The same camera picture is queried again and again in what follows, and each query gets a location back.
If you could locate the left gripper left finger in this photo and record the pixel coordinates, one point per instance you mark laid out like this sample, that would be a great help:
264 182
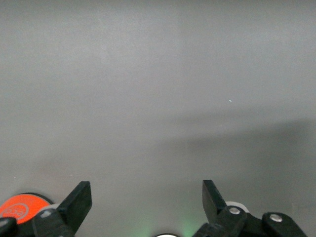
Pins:
74 209

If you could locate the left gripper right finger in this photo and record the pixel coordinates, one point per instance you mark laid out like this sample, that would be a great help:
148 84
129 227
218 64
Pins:
217 214

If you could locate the orange drink can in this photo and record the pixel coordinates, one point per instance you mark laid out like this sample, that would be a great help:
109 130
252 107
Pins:
22 207

